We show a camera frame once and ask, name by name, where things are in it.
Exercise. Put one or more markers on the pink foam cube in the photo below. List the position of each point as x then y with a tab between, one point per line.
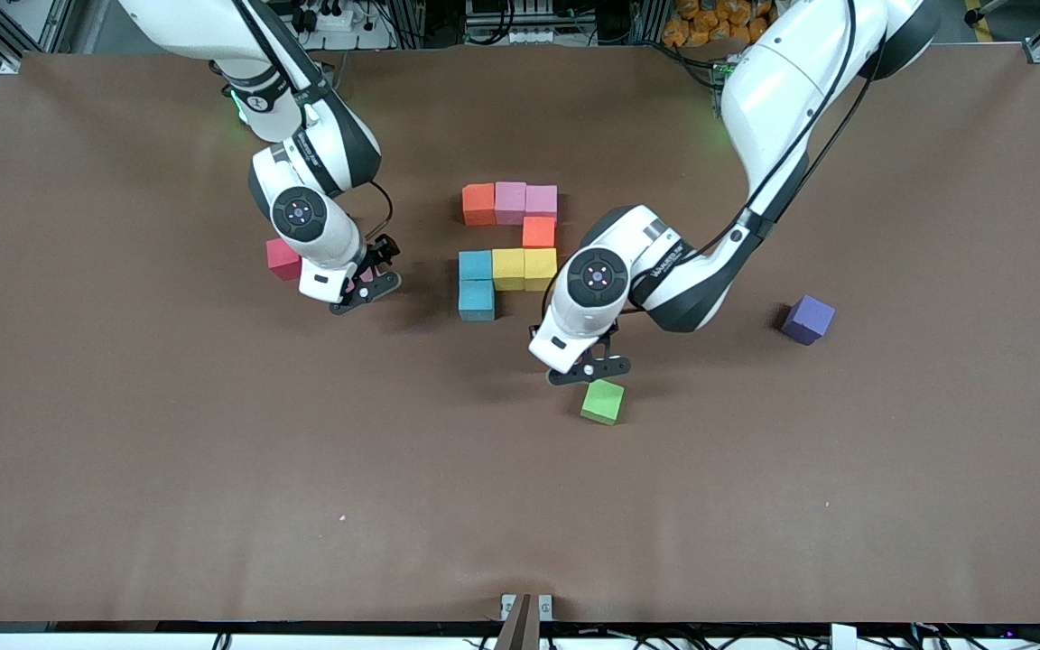
365	276
511	203
542	200

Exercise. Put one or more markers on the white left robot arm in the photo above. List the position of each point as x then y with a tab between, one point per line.
755	90

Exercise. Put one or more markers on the orange foam cube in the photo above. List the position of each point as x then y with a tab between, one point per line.
538	232
478	205

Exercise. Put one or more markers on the purple foam cube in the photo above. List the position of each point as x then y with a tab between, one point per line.
809	319

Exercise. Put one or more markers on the white power strip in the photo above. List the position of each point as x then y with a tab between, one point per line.
335	18

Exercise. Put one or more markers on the green foam cube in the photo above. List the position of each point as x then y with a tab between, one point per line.
602	403

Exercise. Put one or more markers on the bag of orange items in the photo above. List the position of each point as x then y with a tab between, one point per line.
710	23

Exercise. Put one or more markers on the yellow foam cube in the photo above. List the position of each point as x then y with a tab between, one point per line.
508	269
541	269

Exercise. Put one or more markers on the blue foam cube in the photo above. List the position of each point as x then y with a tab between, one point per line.
475	265
477	301

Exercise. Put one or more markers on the white electronics unit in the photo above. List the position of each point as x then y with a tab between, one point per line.
529	36

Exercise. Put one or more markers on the silver table edge bracket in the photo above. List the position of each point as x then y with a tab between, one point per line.
508	603

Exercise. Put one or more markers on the red foam cube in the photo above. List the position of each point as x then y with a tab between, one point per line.
282	260

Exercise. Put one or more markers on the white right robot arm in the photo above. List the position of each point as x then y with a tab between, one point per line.
321	244

